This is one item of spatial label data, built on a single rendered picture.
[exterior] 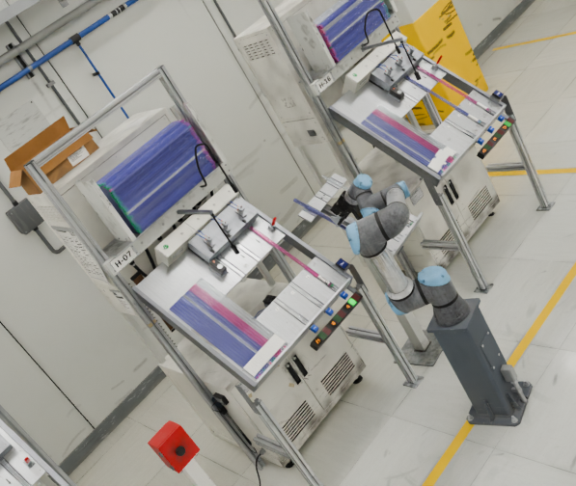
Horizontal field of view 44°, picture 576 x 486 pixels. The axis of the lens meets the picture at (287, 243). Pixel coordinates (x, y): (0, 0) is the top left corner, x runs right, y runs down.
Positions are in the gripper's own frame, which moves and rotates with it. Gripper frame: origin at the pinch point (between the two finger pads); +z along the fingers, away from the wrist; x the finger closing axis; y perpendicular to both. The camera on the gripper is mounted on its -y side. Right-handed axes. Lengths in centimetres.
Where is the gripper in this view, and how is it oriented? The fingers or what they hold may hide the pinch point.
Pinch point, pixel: (340, 225)
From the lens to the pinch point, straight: 335.1
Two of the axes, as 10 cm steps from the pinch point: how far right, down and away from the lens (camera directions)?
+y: -7.9, -6.1, 0.8
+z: -2.9, 4.9, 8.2
